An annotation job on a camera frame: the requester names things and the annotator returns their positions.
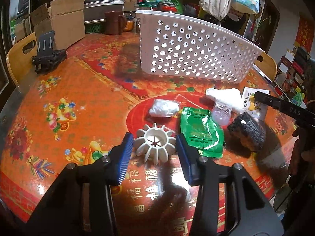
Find white towel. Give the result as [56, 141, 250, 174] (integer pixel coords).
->
[206, 88, 244, 113]

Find clear plastic cup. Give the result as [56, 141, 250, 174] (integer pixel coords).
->
[211, 102, 232, 126]

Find green foil packet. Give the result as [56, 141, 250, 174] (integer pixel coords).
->
[181, 107, 224, 159]

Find white ribbed plastic ball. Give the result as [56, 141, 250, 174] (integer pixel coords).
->
[133, 123, 176, 166]

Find small white bagged wad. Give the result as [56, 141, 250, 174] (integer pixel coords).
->
[148, 99, 181, 118]

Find low white shelf unit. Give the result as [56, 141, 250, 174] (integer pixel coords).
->
[273, 46, 314, 108]

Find cartoon printed card packet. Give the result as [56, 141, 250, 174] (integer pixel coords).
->
[242, 87, 270, 121]

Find right wooden chair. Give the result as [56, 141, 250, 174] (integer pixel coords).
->
[254, 52, 278, 81]

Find wooden chair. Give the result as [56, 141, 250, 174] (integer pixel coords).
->
[6, 32, 37, 86]
[254, 52, 278, 81]

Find white perforated plastic basket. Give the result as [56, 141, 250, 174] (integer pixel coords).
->
[136, 10, 263, 84]

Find black phone stand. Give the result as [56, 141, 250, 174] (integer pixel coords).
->
[31, 30, 67, 74]

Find red lidded jar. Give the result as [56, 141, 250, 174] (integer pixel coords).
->
[157, 1, 177, 13]

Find left wooden chair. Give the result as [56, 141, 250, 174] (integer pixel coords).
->
[6, 32, 37, 86]

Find brown ceramic mug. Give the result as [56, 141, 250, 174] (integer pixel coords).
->
[105, 11, 127, 35]

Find brown cardboard box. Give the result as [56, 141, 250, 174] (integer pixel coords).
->
[30, 0, 85, 50]

